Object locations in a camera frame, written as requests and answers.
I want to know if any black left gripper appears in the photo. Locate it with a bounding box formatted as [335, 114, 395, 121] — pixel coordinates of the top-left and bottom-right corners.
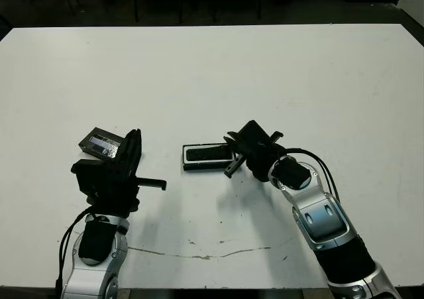
[84, 129, 167, 219]

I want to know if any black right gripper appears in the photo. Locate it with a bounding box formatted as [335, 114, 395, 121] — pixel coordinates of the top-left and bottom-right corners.
[223, 131, 289, 183]

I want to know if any black box lid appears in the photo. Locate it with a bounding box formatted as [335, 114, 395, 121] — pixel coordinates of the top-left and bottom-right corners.
[78, 126, 144, 162]

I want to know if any black box with white insert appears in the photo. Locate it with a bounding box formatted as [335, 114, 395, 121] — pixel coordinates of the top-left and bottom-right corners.
[181, 142, 238, 171]

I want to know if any black metal chair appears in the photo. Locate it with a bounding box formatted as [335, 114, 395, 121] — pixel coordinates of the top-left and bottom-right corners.
[134, 0, 185, 25]

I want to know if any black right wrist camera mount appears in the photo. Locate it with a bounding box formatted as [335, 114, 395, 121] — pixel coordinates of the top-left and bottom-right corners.
[235, 119, 278, 147]

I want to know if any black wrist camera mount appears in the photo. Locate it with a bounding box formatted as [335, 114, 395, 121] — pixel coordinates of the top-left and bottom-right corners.
[235, 119, 278, 147]
[71, 158, 107, 196]

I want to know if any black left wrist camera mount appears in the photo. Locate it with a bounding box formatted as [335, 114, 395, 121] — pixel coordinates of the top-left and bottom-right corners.
[71, 158, 107, 196]

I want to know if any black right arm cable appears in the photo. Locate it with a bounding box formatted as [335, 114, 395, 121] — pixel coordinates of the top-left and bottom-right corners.
[280, 147, 341, 204]

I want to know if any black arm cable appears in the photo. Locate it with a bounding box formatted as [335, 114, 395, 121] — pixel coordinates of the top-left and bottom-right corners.
[280, 147, 341, 204]
[55, 206, 97, 296]

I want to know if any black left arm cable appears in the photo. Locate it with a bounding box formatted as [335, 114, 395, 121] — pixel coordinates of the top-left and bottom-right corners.
[55, 206, 97, 296]

